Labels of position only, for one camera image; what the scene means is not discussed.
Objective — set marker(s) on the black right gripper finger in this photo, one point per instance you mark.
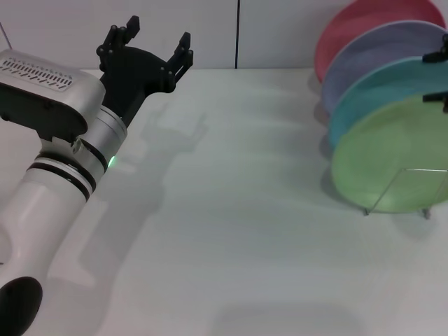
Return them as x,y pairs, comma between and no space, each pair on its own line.
441,52
439,98

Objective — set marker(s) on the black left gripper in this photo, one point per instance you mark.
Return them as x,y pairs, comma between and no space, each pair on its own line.
134,77

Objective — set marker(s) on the green plastic plate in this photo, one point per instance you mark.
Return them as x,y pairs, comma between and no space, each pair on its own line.
385,154

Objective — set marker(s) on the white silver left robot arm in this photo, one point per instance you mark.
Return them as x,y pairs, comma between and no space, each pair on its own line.
52,210

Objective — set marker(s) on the purple plastic plate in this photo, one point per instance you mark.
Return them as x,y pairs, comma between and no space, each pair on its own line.
371,49

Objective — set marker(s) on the blue plastic plate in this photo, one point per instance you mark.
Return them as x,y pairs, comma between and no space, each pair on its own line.
367,91

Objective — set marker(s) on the pink plastic plate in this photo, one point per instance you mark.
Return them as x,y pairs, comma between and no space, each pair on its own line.
350,24

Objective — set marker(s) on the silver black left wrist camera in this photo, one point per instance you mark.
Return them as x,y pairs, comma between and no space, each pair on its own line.
49,91

